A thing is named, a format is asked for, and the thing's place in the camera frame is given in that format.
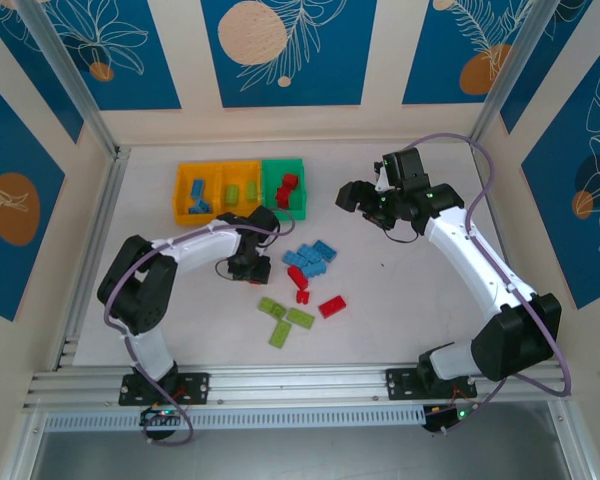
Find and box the grey slotted cable duct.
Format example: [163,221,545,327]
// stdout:
[42,405,429,433]

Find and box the green plastic bin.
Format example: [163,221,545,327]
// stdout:
[260,158,309,223]

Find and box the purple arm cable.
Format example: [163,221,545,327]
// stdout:
[402,132,576,437]
[102,207,297,447]

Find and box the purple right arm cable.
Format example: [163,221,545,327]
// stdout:
[402,132,576,437]

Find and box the grey metal panel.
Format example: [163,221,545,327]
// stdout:
[29,428,571,480]

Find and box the thin black right gripper cable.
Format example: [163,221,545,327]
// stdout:
[382,219,426,246]

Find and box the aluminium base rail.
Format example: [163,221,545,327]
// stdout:
[22,359,574,412]

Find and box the controller board with leds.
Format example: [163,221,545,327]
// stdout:
[421,403,475,435]
[138,405,192,430]

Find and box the short aluminium frame post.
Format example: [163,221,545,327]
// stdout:
[2,407,49,480]
[547,399,599,480]

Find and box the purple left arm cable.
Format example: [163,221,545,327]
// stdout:
[102,207,297,447]

